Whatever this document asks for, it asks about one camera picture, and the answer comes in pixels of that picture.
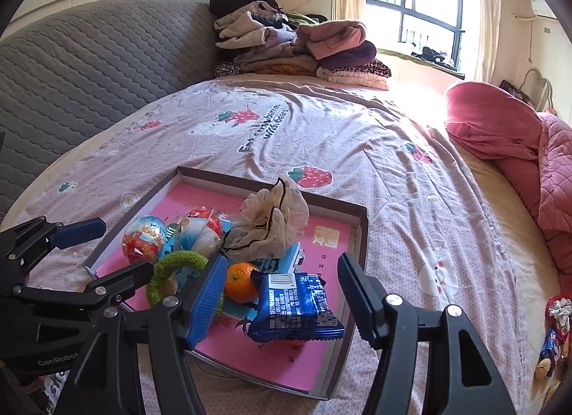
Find walnut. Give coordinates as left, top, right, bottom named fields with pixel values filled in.
left=159, top=274, right=178, bottom=298

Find grey quilted headboard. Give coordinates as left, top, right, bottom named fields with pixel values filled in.
left=1, top=0, right=215, bottom=214

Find orange tangerine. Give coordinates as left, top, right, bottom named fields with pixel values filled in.
left=224, top=262, right=259, bottom=304

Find pink strawberry bed sheet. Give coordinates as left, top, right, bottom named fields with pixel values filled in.
left=3, top=74, right=531, bottom=413

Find red clear-top surprise egg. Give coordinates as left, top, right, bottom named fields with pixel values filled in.
left=122, top=216, right=167, bottom=264

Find shallow box with pink book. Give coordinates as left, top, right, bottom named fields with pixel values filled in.
left=82, top=165, right=370, bottom=401

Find snack items beside bed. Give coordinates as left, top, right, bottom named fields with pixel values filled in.
left=534, top=295, right=571, bottom=380

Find pink quilted blanket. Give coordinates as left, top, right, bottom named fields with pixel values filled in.
left=445, top=82, right=572, bottom=294

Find window with dark frame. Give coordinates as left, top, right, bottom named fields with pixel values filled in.
left=363, top=0, right=467, bottom=70

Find blue snack packet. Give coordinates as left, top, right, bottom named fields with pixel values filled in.
left=247, top=273, right=345, bottom=344

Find white air conditioner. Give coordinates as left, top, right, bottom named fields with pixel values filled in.
left=530, top=0, right=557, bottom=20

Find green fuzzy ring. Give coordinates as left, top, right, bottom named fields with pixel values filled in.
left=145, top=249, right=225, bottom=317

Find pile of folded clothes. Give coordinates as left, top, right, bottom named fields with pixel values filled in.
left=209, top=0, right=392, bottom=91

